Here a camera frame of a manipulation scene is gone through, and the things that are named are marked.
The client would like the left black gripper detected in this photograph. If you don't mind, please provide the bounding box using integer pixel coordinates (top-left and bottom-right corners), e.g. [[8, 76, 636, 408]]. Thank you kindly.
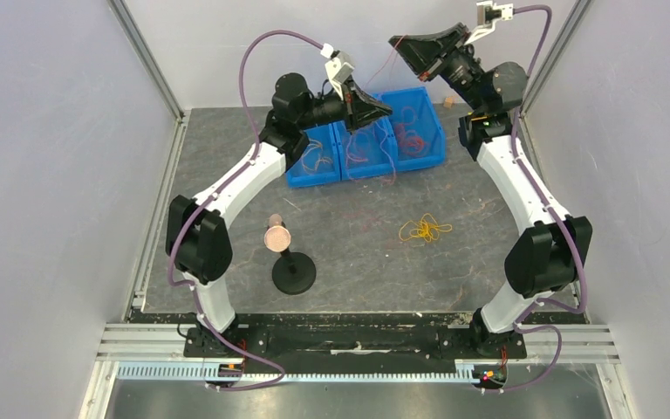
[[296, 75, 391, 135]]

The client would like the beige cable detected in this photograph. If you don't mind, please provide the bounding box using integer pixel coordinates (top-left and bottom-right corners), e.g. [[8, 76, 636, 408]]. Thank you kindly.
[[297, 138, 336, 175]]

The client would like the yellow cable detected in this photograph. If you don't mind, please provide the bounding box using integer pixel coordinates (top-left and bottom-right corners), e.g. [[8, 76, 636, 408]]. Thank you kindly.
[[398, 214, 454, 245]]

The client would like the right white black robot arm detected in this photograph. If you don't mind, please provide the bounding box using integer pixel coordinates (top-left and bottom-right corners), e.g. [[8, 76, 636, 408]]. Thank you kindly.
[[389, 24, 592, 356]]

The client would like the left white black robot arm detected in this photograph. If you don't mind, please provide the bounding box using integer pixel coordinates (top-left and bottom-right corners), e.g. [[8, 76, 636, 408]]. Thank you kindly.
[[165, 72, 393, 357]]

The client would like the middle blue plastic bin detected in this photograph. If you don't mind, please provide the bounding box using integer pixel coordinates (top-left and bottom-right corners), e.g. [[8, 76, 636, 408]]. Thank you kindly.
[[332, 117, 397, 183]]

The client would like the right blue plastic bin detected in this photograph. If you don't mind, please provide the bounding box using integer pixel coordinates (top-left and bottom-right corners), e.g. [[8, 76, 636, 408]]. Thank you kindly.
[[379, 87, 446, 172]]

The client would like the pink microphone on black stand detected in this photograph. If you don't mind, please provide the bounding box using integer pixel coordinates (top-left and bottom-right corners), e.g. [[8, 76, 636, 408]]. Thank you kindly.
[[263, 214, 317, 295]]

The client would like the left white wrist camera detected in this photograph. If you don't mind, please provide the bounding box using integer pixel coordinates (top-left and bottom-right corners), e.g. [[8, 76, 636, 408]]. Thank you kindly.
[[320, 43, 354, 100]]

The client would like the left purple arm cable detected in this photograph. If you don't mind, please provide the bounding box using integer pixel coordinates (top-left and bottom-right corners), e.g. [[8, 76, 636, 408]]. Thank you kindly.
[[166, 30, 336, 393]]

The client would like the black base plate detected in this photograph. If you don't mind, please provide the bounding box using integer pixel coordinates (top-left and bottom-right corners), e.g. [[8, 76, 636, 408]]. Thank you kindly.
[[183, 312, 528, 361]]

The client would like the light blue cable comb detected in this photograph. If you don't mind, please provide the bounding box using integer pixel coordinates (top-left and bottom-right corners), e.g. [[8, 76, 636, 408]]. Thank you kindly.
[[116, 361, 480, 384]]

